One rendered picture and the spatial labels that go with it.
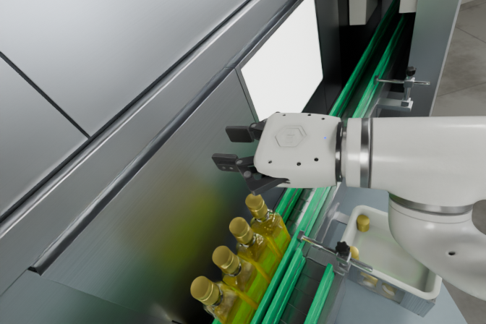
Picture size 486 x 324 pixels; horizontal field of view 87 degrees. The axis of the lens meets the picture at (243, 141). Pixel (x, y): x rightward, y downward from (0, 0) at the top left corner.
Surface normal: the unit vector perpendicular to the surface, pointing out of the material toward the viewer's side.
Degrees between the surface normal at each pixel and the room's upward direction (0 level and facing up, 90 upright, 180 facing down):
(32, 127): 90
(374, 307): 0
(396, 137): 14
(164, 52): 90
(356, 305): 0
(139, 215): 90
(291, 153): 5
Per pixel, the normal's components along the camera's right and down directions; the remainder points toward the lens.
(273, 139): -0.32, -0.65
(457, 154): -0.43, -0.09
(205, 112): 0.79, 0.22
